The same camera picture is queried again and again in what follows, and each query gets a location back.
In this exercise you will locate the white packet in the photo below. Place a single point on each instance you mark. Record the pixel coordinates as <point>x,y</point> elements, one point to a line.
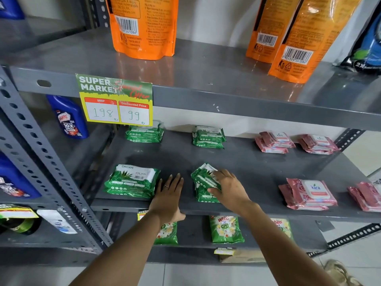
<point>56,221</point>

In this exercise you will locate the person's left middle finger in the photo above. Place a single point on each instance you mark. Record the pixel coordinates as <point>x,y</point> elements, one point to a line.
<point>175,185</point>

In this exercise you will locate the brown cardboard box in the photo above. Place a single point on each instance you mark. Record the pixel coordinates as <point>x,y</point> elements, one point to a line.
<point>242,256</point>

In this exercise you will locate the pink wet wipes pack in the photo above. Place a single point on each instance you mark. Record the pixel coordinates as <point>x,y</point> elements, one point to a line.
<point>315,151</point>
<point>287,199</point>
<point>269,150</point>
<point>370,193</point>
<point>278,139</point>
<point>320,142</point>
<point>358,199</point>
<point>312,192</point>

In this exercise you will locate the person's left hand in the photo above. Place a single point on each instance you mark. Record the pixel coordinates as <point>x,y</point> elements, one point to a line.
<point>166,202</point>

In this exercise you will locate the blue cleaner bottle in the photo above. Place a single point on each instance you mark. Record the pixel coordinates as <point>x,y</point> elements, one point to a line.
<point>13,181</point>
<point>70,119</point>
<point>9,5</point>

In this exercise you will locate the green and yellow price sign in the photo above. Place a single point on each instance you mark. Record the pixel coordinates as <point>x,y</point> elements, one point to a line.
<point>116,101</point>

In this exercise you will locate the grey slotted metal side rack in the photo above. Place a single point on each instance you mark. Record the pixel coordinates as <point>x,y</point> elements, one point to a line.
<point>44,151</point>

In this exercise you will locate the green and black round item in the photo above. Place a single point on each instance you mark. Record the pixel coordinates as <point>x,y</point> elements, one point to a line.
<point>17,225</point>

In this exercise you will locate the person's left thumb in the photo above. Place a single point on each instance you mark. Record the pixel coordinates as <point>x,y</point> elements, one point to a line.
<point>180,216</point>

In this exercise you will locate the green detergent packet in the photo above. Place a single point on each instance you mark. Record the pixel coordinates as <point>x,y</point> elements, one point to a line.
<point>226,229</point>
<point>282,227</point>
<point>168,233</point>

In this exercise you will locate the blue and black refill pouch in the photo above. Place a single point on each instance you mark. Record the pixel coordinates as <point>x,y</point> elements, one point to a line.
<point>367,50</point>

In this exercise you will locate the person's right hand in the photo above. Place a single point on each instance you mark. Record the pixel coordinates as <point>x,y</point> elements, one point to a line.
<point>232,193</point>

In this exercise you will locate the orange refill pouch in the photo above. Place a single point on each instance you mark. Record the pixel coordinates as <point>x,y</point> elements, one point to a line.
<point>268,29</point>
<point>309,41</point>
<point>145,35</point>

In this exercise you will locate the person's beige shoe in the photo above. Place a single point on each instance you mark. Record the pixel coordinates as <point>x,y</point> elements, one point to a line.
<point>339,274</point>

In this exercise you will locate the green wet wipes pack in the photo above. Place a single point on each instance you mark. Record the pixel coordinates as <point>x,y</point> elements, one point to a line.
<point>210,133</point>
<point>205,197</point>
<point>143,139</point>
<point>145,130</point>
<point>132,177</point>
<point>128,194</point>
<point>203,177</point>
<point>207,144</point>

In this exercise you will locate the person's right thumb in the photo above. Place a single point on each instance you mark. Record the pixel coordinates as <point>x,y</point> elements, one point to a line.
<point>213,191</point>

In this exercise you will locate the person's right forearm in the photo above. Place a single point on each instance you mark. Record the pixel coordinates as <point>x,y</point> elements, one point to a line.
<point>276,250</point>

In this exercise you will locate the person's left little finger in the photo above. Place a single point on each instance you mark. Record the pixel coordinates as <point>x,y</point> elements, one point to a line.
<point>157,190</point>

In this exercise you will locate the black slotted metal bar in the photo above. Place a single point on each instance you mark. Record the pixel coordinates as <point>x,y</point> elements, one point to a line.
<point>351,236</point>

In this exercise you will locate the person's left forearm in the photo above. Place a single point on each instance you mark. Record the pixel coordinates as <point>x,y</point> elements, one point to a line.
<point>125,253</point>

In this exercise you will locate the small yellow price tag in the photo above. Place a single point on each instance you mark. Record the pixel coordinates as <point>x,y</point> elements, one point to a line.
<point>224,251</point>
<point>141,215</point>

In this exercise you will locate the grey metal shelf rack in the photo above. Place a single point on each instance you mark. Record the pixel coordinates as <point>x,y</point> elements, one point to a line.
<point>208,71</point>

